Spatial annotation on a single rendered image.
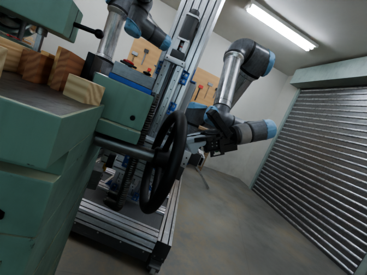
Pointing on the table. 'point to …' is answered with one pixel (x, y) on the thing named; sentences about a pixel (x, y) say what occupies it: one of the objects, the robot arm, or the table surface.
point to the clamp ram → (91, 66)
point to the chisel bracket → (47, 16)
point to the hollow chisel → (38, 43)
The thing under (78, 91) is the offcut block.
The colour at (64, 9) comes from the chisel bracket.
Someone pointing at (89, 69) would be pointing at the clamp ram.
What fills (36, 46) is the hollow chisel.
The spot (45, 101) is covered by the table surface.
